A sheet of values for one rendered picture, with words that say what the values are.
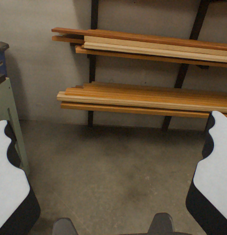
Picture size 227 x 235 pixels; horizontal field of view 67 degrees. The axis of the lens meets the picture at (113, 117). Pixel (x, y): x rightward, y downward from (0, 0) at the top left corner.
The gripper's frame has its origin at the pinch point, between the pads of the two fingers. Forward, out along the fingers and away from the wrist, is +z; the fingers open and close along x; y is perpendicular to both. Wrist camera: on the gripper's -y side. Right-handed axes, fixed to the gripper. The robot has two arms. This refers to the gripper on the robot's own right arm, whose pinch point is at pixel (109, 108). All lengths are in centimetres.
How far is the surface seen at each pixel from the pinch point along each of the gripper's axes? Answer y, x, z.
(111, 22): 3, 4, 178
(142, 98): 65, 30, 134
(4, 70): 39, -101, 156
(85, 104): 67, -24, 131
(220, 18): 3, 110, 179
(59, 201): 119, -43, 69
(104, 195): 124, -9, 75
